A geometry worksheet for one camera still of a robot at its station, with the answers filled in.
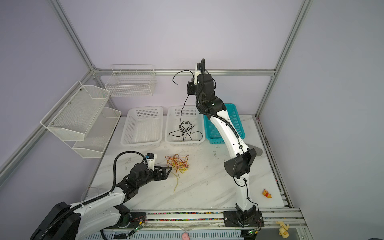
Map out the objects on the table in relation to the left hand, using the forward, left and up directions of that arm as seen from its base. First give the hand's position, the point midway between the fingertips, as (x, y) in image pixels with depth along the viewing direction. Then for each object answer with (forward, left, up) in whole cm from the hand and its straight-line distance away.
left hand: (165, 168), depth 84 cm
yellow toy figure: (-29, -60, -4) cm, 66 cm away
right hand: (+30, -14, +40) cm, 52 cm away
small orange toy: (-12, -56, -4) cm, 58 cm away
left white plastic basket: (+38, +23, -8) cm, 45 cm away
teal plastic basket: (+25, -29, 0) cm, 38 cm away
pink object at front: (-32, -13, -4) cm, 34 cm away
